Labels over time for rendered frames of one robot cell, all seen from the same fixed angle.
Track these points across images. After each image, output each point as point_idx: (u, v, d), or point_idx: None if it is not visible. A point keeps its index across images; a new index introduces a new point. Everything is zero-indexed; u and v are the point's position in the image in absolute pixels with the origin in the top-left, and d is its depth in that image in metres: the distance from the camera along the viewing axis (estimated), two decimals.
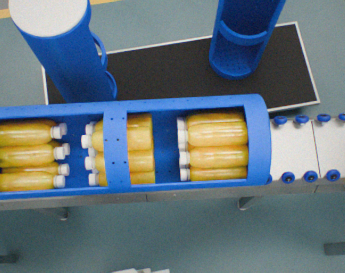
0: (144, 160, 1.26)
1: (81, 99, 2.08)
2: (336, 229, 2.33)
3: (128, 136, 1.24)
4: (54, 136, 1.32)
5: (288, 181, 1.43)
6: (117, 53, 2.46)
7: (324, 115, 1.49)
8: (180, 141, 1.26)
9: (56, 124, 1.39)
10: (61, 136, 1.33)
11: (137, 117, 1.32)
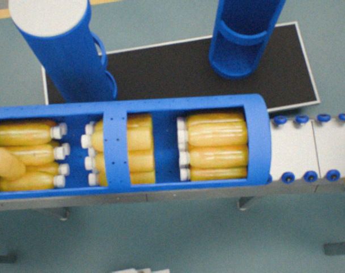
0: (144, 160, 1.26)
1: (81, 99, 2.08)
2: (336, 229, 2.33)
3: (128, 136, 1.24)
4: (54, 136, 1.32)
5: (288, 181, 1.43)
6: (117, 53, 2.46)
7: (324, 115, 1.49)
8: (180, 141, 1.26)
9: (56, 124, 1.39)
10: (61, 136, 1.33)
11: (137, 117, 1.32)
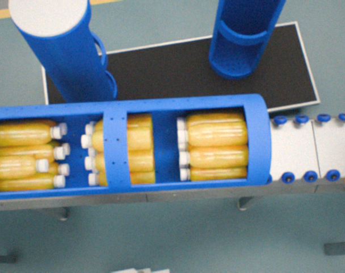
0: (144, 160, 1.26)
1: (81, 99, 2.08)
2: (336, 229, 2.33)
3: (128, 136, 1.24)
4: (54, 136, 1.32)
5: (288, 181, 1.43)
6: (117, 53, 2.46)
7: (324, 115, 1.49)
8: (180, 141, 1.26)
9: (56, 124, 1.39)
10: (61, 136, 1.33)
11: (137, 117, 1.32)
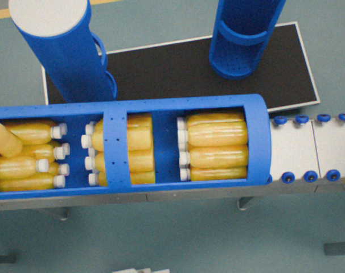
0: (144, 160, 1.26)
1: (81, 99, 2.08)
2: (336, 229, 2.33)
3: (128, 136, 1.24)
4: (54, 136, 1.32)
5: (288, 181, 1.43)
6: (117, 53, 2.46)
7: (324, 115, 1.49)
8: (180, 141, 1.26)
9: (56, 124, 1.39)
10: (61, 136, 1.33)
11: (137, 117, 1.32)
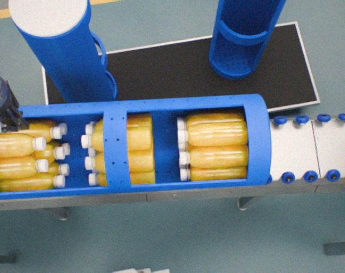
0: (144, 160, 1.26)
1: (81, 99, 2.08)
2: (336, 229, 2.33)
3: (128, 136, 1.24)
4: (54, 136, 1.32)
5: (288, 181, 1.43)
6: (117, 53, 2.46)
7: (324, 115, 1.49)
8: (180, 141, 1.26)
9: (56, 124, 1.39)
10: (61, 136, 1.33)
11: (137, 117, 1.32)
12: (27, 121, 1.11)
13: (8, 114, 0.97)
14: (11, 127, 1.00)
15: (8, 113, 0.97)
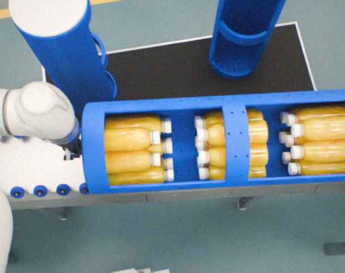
0: (260, 153, 1.27)
1: (81, 99, 2.08)
2: (336, 229, 2.33)
3: None
4: (165, 131, 1.32)
5: None
6: (117, 53, 2.46)
7: None
8: (295, 135, 1.27)
9: (161, 119, 1.39)
10: (171, 130, 1.34)
11: (247, 111, 1.33)
12: None
13: None
14: None
15: None
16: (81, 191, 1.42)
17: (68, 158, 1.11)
